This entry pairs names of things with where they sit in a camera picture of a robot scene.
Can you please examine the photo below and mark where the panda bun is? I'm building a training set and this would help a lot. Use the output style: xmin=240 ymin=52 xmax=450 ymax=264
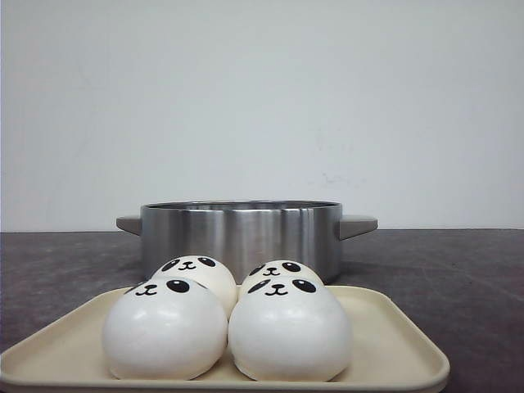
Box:
xmin=228 ymin=276 xmax=353 ymax=382
xmin=151 ymin=255 xmax=237 ymax=318
xmin=102 ymin=277 xmax=228 ymax=380
xmin=238 ymin=260 xmax=323 ymax=298

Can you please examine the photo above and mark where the stainless steel steamer pot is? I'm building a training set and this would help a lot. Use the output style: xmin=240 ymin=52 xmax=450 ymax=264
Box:
xmin=115 ymin=200 xmax=378 ymax=282

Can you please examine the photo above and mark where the cream plastic tray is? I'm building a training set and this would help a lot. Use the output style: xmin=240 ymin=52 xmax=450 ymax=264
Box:
xmin=1 ymin=286 xmax=450 ymax=392

